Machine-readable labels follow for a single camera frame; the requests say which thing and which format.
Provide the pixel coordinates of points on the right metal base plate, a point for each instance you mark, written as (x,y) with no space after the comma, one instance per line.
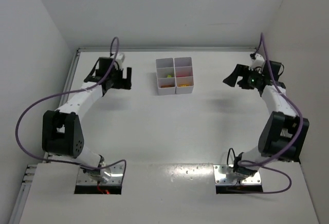
(224,176)

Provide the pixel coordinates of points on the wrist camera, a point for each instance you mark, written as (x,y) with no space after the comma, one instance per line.
(257,61)
(119,61)

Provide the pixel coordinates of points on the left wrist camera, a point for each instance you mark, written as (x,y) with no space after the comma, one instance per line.
(119,61)

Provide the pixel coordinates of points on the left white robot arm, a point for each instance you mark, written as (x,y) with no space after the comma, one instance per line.
(62,132)

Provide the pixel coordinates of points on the metal base plate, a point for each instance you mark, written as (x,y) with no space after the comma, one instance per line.
(111,176)
(224,176)

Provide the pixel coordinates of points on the left white compartment tray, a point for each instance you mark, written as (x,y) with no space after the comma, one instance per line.
(165,66)

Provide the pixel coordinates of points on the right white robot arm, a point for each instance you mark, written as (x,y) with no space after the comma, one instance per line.
(284,133)

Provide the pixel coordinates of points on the white compartment tray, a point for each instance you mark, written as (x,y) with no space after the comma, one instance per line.
(165,66)
(183,65)

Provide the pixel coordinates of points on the right white compartment tray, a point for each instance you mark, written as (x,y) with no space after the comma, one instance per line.
(183,65)

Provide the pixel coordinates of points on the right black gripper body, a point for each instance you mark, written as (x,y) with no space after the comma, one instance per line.
(243,76)

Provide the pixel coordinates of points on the red lego brick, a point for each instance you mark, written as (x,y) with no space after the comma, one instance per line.
(181,75)

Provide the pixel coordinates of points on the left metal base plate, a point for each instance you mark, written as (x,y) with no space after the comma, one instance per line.
(111,176)

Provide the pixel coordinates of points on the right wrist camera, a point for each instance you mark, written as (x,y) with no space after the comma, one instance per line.
(257,61)

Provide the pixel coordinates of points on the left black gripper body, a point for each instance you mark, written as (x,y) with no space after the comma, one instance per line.
(121,79)

